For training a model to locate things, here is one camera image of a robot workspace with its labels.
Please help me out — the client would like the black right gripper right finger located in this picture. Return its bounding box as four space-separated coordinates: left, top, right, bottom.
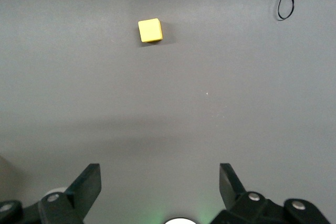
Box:
211 163 287 224

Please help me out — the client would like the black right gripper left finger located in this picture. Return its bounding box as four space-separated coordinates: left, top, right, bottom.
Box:
38 163 102 224

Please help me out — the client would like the dark grey table mat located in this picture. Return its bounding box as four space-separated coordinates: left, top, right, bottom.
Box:
0 0 336 224

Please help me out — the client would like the yellow cube block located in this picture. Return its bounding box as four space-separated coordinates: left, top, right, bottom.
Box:
138 18 163 43

